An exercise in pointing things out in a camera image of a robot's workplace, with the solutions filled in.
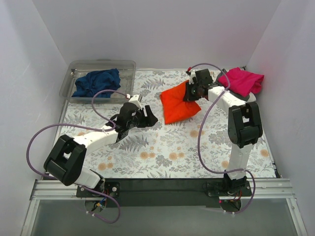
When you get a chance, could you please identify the blue t shirt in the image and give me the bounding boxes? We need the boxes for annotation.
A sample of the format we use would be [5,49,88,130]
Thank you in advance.
[72,68,121,97]

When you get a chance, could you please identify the white folded shirt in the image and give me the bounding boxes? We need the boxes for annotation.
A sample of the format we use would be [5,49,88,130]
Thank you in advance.
[248,93,256,102]

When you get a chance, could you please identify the grey folded t shirt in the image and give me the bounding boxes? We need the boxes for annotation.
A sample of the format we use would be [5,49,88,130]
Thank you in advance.
[216,69,250,101]

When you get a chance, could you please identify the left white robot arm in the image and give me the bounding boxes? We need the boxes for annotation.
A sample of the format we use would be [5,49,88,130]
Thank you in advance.
[43,102,158,197]

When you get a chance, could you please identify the pink folded t shirt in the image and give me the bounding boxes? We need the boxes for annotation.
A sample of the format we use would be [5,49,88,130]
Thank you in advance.
[217,67,264,97]

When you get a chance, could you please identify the orange t shirt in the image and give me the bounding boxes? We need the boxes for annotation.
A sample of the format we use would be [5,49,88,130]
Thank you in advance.
[160,81,201,124]

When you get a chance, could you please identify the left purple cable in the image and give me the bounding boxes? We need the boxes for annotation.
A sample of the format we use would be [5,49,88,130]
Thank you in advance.
[26,89,131,224]

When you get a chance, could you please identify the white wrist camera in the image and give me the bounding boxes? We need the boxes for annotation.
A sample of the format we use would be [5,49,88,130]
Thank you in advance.
[186,67,200,85]
[126,94,143,110]

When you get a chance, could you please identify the floral table mat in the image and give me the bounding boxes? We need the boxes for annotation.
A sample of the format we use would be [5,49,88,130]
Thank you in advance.
[48,69,278,179]

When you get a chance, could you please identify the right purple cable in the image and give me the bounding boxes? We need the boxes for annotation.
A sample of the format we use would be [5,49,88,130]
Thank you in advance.
[187,63,256,215]

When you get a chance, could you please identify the clear plastic bin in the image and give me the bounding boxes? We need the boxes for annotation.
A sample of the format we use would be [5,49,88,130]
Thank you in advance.
[59,59,136,104]

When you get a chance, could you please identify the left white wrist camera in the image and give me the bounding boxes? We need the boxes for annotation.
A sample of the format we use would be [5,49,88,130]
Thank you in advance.
[126,94,143,110]

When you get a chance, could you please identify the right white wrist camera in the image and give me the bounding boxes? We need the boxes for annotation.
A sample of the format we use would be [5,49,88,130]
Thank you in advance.
[186,67,200,85]

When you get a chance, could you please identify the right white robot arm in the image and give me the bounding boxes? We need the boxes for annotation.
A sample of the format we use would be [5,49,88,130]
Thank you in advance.
[184,68,263,196]

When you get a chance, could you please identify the purple cable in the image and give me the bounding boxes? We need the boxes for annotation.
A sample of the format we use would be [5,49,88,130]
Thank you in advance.
[26,89,131,224]
[187,63,256,215]

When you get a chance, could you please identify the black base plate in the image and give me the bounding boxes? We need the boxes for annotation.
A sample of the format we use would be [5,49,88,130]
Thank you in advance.
[104,178,236,208]

